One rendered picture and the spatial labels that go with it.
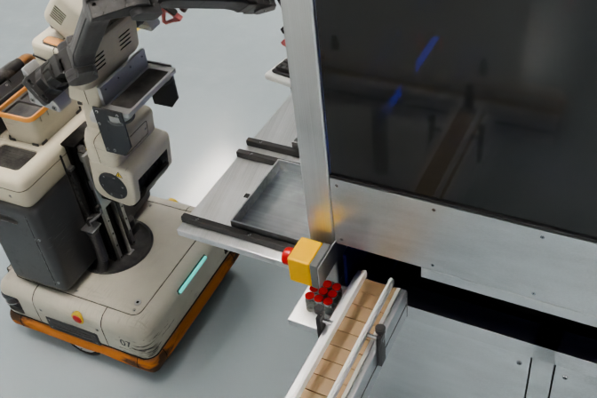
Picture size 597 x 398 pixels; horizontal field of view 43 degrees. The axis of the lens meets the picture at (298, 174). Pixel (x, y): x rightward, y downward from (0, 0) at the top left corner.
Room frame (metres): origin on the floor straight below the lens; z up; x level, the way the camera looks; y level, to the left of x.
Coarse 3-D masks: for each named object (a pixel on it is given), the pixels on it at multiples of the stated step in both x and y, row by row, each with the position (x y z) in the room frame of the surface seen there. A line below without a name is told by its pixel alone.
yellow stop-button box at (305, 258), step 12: (300, 240) 1.17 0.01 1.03; (312, 240) 1.17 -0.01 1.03; (300, 252) 1.13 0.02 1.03; (312, 252) 1.13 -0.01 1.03; (324, 252) 1.12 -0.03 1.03; (288, 264) 1.12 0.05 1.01; (300, 264) 1.11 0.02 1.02; (312, 264) 1.10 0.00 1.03; (300, 276) 1.11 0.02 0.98; (312, 276) 1.09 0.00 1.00
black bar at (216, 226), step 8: (184, 216) 1.44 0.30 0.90; (192, 216) 1.44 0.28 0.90; (192, 224) 1.43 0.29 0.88; (200, 224) 1.41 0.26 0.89; (208, 224) 1.40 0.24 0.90; (216, 224) 1.40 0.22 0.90; (224, 232) 1.38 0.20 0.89; (232, 232) 1.36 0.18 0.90; (240, 232) 1.36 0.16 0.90; (248, 232) 1.35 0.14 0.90; (248, 240) 1.34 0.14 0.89; (256, 240) 1.33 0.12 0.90; (264, 240) 1.32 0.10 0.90; (272, 240) 1.32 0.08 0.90; (272, 248) 1.30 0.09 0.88; (280, 248) 1.29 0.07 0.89
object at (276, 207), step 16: (272, 176) 1.57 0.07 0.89; (288, 176) 1.57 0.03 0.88; (256, 192) 1.49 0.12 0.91; (272, 192) 1.51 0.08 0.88; (288, 192) 1.50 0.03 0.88; (240, 208) 1.43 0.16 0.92; (256, 208) 1.46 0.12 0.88; (272, 208) 1.45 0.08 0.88; (288, 208) 1.44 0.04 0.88; (304, 208) 1.43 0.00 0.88; (240, 224) 1.37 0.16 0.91; (256, 224) 1.40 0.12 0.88; (272, 224) 1.39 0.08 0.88; (288, 224) 1.38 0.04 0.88; (304, 224) 1.38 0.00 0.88; (288, 240) 1.30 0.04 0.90
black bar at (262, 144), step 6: (252, 138) 1.74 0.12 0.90; (252, 144) 1.72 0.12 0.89; (258, 144) 1.71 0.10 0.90; (264, 144) 1.70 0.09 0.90; (270, 144) 1.70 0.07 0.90; (276, 144) 1.70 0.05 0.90; (270, 150) 1.69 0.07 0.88; (276, 150) 1.68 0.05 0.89; (282, 150) 1.67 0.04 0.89; (288, 150) 1.66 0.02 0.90; (294, 150) 1.66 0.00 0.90
